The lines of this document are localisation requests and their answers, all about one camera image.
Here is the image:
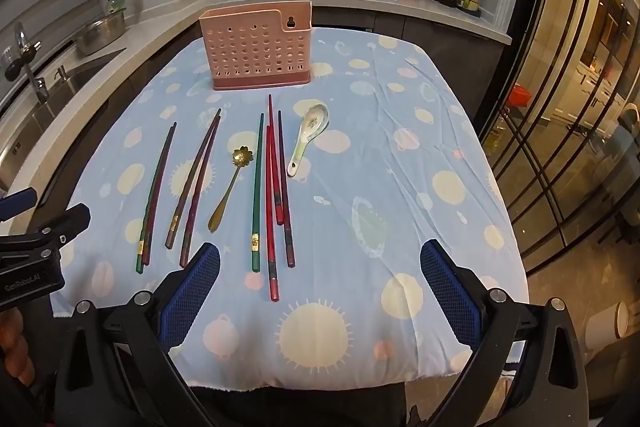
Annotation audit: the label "gold flower-shaped spoon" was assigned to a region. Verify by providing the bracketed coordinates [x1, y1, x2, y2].
[208, 145, 255, 234]

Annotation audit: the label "pink perforated utensil holder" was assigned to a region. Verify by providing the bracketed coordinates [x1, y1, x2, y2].
[199, 0, 314, 92]

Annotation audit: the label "blue printed tablecloth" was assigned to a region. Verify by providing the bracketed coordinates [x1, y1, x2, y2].
[50, 27, 531, 394]

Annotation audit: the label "brown lower kitchen cabinets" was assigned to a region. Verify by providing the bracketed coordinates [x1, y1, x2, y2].
[312, 7, 507, 75]

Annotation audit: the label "chrome kitchen faucet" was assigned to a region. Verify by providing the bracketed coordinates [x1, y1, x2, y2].
[4, 22, 57, 118]

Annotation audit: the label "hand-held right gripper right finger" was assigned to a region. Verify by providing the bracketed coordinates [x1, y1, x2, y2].
[419, 239, 596, 427]

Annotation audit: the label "sliding glass door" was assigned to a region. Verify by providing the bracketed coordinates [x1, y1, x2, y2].
[472, 0, 640, 270]

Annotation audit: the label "white ceramic soup spoon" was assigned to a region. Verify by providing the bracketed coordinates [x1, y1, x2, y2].
[286, 103, 331, 178]

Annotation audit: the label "dark red chopstick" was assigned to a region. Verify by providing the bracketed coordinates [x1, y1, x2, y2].
[142, 123, 179, 267]
[276, 110, 296, 269]

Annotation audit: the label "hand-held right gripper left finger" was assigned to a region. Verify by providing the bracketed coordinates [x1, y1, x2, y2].
[52, 242, 223, 427]

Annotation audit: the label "green chopstick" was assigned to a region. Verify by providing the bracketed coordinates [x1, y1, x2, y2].
[251, 113, 265, 273]
[134, 122, 177, 275]

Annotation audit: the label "red plastic object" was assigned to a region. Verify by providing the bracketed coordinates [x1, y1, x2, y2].
[506, 84, 532, 108]

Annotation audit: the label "stainless steel pot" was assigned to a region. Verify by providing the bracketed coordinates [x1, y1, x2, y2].
[75, 7, 129, 56]

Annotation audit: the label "stainless steel sink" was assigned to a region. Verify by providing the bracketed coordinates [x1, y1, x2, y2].
[0, 48, 127, 168]

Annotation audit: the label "person's left hand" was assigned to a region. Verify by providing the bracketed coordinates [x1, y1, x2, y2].
[0, 307, 37, 389]

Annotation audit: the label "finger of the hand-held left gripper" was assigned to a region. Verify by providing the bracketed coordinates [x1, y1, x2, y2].
[0, 188, 39, 223]
[0, 203, 92, 259]

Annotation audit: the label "dark purple chopstick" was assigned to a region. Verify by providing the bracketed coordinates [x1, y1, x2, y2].
[165, 108, 222, 250]
[179, 116, 222, 269]

